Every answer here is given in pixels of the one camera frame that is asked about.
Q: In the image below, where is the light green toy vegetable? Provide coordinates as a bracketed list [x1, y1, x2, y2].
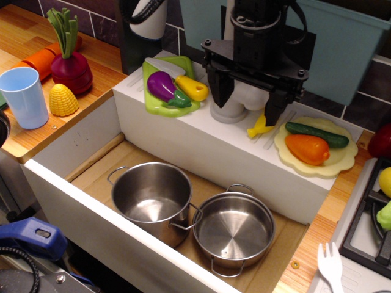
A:
[376, 202, 391, 231]

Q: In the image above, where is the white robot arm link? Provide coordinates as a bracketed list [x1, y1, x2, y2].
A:
[129, 1, 168, 40]

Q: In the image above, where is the blue clamp handle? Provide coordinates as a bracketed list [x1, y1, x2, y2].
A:
[1, 217, 68, 261]

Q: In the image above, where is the grey toy faucet with lever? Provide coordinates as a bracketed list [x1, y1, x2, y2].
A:
[210, 0, 270, 124]

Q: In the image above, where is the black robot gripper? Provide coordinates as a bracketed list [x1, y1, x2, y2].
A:
[202, 1, 309, 126]

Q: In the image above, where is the toy knife yellow handle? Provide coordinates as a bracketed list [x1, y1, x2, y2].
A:
[144, 57, 210, 102]

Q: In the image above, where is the green plastic cutting board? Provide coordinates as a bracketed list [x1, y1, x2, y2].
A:
[142, 56, 209, 118]

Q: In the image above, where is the yellow toy lemon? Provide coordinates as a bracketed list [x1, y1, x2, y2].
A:
[378, 167, 391, 197]

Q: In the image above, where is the orange wooden toy carrot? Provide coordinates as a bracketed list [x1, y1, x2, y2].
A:
[13, 36, 90, 83]

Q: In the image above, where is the black toy stove grate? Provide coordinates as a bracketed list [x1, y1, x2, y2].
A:
[340, 157, 390, 278]

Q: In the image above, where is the teal plastic bin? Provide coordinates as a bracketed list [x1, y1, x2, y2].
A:
[180, 1, 390, 106]

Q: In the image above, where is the green toy cucumber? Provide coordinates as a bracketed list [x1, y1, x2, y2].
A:
[285, 122, 349, 148]

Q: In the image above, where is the red toy beet with leaves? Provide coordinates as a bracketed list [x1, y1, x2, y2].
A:
[46, 8, 93, 95]

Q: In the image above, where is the shallow stainless steel pan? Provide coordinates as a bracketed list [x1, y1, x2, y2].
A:
[192, 184, 276, 278]

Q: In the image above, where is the black braided cable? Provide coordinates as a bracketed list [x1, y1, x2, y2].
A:
[0, 246, 41, 293]

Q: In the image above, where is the pale yellow scalloped plate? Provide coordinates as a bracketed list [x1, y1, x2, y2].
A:
[274, 117, 358, 178]

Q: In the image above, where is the white toy sink unit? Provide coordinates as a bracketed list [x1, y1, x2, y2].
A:
[23, 50, 364, 293]

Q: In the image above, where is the yellow toy corn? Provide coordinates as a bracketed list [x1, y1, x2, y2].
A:
[49, 84, 79, 117]

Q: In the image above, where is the purple toy eggplant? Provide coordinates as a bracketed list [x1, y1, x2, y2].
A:
[147, 71, 192, 108]

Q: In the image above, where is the white plastic fork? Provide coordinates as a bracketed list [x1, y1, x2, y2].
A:
[317, 242, 343, 292]

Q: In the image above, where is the tall stainless steel pot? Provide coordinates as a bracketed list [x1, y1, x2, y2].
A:
[107, 162, 203, 248]

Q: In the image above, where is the yellow toy banana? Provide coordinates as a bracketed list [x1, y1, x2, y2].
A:
[247, 110, 274, 139]

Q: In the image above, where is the light blue plastic cup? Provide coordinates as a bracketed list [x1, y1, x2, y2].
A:
[1, 67, 49, 129]

